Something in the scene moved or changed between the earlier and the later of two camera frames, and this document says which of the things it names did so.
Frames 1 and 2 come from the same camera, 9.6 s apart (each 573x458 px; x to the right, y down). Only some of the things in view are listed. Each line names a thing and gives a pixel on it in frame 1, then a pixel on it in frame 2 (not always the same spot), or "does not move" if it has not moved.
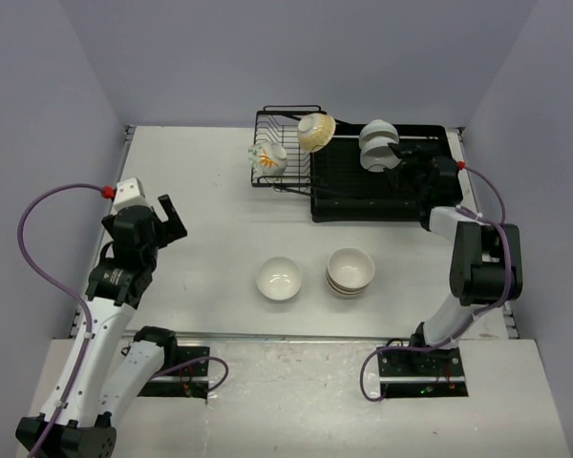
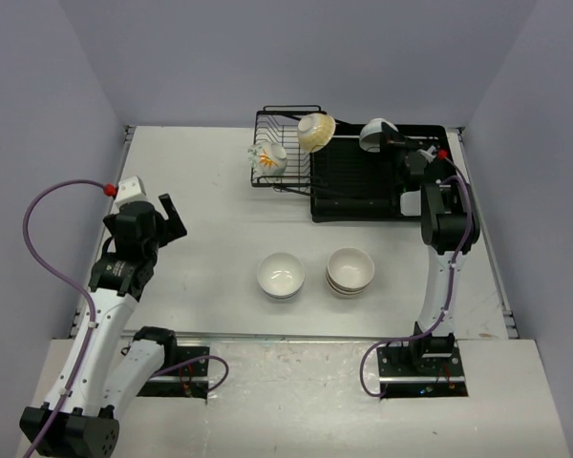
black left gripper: [171, 229] does not move
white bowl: [377, 155] to [281, 274]
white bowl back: [379, 128] does not move
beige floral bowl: [345, 290] does not move
